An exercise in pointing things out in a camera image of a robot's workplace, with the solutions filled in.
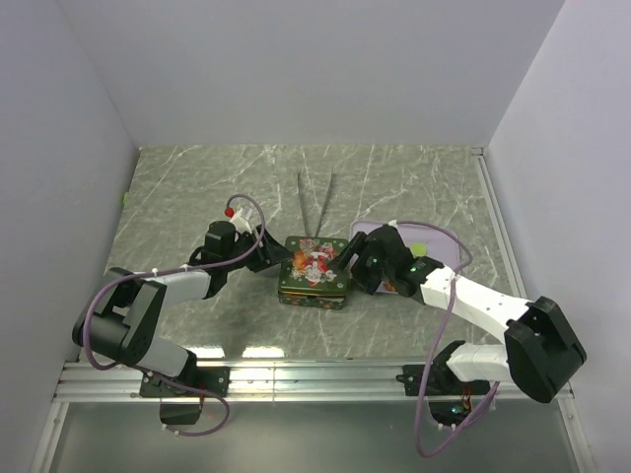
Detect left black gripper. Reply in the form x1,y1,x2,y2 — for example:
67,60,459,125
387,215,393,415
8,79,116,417
224,225,295,273

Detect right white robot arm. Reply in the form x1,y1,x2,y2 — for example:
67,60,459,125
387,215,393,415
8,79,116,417
331,221,588,403

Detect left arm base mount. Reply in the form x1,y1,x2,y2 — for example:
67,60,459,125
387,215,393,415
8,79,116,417
139,366,232,438

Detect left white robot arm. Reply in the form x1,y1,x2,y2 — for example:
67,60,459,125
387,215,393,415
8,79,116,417
72,221,293,396

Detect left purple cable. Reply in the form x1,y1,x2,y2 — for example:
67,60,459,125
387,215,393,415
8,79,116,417
81,194,267,438

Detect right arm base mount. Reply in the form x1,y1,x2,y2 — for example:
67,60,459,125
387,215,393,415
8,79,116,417
395,365,491,427

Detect metal tongs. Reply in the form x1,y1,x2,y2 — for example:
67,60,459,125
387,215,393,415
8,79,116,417
296,168,336,237

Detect aluminium rail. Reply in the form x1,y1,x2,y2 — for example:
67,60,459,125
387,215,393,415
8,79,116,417
53,358,576,403

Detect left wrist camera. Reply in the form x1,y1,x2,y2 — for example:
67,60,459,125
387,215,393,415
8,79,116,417
224,206,253,234

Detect green christmas cookie tin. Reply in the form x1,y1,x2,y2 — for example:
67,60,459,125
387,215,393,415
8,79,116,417
278,289,348,310

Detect green sandwich cookie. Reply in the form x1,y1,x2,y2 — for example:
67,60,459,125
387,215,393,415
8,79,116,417
410,242,428,257

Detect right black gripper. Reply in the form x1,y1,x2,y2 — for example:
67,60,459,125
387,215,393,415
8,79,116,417
327,232,394,297

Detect lilac plastic tray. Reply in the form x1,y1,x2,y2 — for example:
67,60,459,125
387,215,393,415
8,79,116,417
349,220,460,294

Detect gold tin lid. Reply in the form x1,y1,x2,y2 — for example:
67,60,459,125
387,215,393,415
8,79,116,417
278,236,349,297

